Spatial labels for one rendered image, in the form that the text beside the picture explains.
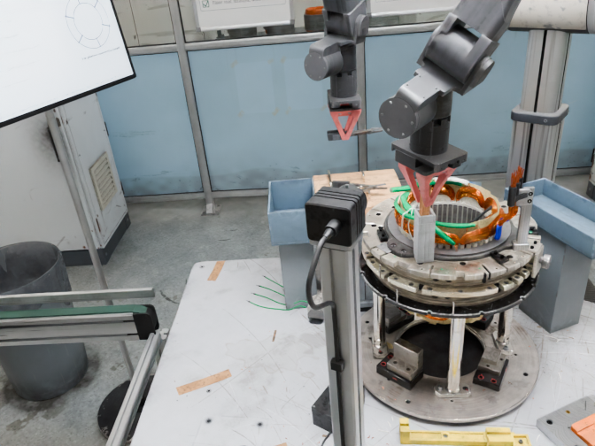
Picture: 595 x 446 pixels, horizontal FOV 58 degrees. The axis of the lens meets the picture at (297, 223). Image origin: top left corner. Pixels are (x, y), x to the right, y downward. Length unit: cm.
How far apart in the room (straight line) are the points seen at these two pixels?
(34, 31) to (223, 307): 85
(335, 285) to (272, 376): 68
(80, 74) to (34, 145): 143
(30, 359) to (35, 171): 112
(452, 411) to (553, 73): 77
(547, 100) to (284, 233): 68
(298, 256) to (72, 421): 139
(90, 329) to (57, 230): 173
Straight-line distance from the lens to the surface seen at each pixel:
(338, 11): 114
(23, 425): 248
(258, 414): 112
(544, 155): 143
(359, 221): 49
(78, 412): 242
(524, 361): 122
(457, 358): 105
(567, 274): 125
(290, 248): 125
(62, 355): 241
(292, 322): 131
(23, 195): 322
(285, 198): 135
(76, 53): 167
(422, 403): 110
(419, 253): 92
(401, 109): 73
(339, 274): 51
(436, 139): 81
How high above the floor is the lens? 161
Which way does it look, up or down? 29 degrees down
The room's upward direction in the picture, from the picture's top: 5 degrees counter-clockwise
